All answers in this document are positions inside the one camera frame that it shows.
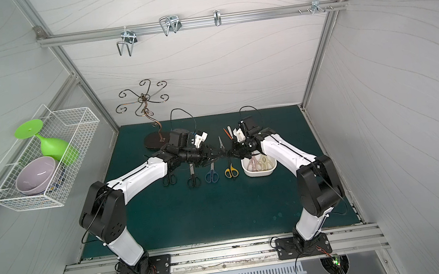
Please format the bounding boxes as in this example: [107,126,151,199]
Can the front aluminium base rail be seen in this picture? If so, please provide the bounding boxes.
[63,223,390,274]

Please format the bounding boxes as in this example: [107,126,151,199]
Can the right end metal hook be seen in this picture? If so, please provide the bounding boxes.
[297,0,333,15]

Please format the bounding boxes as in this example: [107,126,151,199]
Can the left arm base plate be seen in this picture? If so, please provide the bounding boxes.
[115,254,172,274]

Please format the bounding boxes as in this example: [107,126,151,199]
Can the green plastic goblet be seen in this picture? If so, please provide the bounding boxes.
[14,119,79,166]

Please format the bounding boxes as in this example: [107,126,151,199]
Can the horizontal aluminium rail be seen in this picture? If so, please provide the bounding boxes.
[37,0,349,48]

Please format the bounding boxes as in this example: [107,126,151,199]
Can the small flat metal hook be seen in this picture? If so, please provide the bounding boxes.
[213,10,222,27]

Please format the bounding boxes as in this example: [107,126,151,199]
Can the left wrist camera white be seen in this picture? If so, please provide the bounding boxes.
[194,132,208,149]

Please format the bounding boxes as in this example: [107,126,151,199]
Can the blue handled scissors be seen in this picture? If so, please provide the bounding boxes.
[205,162,219,184]

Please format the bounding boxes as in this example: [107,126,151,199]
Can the black handled steel scissors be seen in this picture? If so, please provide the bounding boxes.
[187,163,201,188]

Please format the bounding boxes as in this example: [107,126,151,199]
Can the dark grey handled scissors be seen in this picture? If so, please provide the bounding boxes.
[218,136,231,159]

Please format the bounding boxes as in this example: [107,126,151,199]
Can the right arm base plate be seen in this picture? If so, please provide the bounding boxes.
[270,232,333,260]

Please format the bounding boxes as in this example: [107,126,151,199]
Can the orange stick utensil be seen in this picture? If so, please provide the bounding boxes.
[223,128,233,140]

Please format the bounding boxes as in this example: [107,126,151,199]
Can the pink kitchen scissors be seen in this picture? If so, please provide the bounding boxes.
[246,156,261,172]

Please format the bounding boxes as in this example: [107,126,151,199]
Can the small all-black scissors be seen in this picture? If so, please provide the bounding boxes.
[162,173,178,187]

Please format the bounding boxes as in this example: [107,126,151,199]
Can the white wire basket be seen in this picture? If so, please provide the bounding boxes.
[0,105,99,212]

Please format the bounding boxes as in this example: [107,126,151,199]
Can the metal spoon white handle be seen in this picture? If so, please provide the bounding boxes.
[227,126,234,139]

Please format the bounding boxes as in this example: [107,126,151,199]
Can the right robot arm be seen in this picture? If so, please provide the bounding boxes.
[229,128,344,244]

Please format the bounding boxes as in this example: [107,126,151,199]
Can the looped metal hook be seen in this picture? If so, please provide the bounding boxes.
[159,15,182,37]

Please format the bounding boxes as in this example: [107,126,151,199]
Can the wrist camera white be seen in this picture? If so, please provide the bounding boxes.
[233,129,246,143]
[194,132,208,149]

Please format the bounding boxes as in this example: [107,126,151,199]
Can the purple bowl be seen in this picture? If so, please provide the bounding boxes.
[15,156,59,196]

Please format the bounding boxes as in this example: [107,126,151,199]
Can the double prong metal hook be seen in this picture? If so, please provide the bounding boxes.
[116,28,138,56]

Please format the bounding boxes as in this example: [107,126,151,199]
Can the white storage box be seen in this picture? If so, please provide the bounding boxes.
[240,153,278,178]

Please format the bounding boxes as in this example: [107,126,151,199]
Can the yellow black handled scissors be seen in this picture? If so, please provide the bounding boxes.
[225,161,239,179]

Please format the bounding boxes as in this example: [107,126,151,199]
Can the cream handled scissors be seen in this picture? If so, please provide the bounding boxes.
[259,156,274,171]

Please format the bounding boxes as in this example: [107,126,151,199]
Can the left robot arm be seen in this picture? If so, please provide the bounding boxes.
[79,147,213,267]

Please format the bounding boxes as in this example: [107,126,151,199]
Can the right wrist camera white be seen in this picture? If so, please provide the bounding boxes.
[233,129,246,143]

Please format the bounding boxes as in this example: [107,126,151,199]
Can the brown wire jewelry stand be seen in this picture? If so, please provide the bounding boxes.
[115,79,170,150]

